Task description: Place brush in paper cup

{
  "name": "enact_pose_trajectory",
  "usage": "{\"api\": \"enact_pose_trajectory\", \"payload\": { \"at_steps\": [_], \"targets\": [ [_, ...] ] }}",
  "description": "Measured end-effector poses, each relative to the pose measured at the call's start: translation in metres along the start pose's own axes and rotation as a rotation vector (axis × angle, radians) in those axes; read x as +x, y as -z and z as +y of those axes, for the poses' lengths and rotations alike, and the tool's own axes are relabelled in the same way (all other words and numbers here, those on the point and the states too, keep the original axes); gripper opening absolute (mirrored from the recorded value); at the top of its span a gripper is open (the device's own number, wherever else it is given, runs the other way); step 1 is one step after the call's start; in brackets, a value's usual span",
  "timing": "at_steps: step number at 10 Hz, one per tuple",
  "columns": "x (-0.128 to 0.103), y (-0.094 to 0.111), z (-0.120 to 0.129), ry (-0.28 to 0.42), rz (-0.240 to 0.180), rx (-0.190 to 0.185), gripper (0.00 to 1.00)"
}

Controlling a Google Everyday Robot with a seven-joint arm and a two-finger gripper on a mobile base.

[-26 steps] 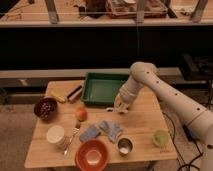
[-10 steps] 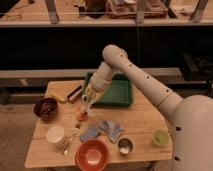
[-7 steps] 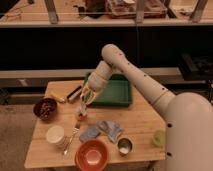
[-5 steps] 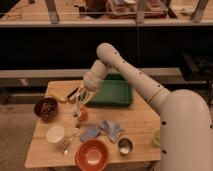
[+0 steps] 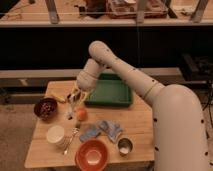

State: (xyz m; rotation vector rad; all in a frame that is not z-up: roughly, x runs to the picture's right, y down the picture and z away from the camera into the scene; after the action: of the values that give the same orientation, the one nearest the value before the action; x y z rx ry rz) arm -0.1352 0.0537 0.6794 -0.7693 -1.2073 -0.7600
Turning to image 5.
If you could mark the orange bowl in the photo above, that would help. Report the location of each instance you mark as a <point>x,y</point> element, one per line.
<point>92,155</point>

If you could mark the dark bowl with nuts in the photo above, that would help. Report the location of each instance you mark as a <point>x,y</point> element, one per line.
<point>46,108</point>

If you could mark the yellow banana toy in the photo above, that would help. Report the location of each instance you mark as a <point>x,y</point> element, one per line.
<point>58,98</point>

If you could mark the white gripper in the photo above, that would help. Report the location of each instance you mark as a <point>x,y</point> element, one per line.
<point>85,82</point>

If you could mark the blue sponge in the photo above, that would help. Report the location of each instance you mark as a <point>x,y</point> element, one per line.
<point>91,132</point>

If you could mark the small metal cup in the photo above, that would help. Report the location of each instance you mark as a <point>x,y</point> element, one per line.
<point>125,146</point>

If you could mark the green plastic tray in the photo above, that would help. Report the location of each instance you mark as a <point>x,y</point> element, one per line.
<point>110,91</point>

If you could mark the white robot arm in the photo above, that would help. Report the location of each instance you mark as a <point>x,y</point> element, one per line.
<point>179,134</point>

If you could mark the white handled dish brush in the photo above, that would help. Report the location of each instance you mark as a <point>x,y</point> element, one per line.
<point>71,109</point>

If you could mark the wooden table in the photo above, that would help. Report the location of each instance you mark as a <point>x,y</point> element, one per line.
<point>136,122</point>

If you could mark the peach fruit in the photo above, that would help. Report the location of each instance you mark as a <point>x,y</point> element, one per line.
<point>81,114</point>

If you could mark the white paper cup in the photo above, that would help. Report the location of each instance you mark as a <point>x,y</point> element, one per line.
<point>56,136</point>

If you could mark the long shelf ledge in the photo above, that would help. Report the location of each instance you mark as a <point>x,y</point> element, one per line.
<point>50,73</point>

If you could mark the blue grey cloth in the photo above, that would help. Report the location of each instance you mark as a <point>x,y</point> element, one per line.
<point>112,129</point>

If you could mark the silver fork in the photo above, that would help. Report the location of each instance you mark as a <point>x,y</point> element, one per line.
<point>74,132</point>

